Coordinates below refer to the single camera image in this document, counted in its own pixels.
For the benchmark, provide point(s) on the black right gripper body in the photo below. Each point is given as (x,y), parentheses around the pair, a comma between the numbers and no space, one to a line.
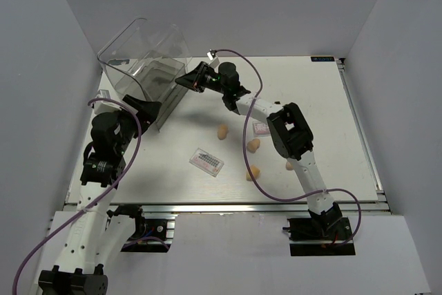
(212,81)

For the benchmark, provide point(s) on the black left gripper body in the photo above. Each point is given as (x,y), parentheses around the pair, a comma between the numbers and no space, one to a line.
(128,126)

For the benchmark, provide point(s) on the clear acrylic makeup organizer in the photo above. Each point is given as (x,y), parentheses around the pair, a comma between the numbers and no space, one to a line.
(143,60)

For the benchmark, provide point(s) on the beige gourd makeup sponge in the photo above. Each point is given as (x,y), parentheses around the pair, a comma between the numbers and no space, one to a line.
(223,130)

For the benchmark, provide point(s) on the clear false eyelash case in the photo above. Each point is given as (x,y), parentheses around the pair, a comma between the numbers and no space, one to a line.
(206,162)

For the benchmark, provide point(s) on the beige teardrop makeup sponge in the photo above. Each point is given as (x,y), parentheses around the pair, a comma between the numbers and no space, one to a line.
(252,173)

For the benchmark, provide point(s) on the beige small makeup sponge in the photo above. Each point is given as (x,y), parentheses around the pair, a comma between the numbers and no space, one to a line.
(288,166)

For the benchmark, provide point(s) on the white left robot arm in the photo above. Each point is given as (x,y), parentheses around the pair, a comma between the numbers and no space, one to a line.
(97,234)

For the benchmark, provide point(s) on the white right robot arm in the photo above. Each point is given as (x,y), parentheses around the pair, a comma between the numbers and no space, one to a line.
(290,133)

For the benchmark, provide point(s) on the pink clear eyelash box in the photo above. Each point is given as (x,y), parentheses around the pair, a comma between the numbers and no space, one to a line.
(260,129)

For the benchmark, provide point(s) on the blue table label sticker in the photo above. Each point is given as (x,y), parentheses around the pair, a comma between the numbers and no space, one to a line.
(322,59)

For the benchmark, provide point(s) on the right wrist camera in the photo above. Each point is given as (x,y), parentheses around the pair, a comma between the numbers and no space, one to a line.
(214,61)

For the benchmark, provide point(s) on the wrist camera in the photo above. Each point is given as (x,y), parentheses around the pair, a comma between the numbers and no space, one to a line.
(214,61)
(102,105)

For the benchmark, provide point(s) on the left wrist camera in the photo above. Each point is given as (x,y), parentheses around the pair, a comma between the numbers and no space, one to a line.
(102,105)

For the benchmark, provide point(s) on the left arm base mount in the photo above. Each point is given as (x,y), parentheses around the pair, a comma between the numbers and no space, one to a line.
(150,235)

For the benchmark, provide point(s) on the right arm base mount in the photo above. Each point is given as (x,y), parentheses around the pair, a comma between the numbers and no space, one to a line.
(307,241)

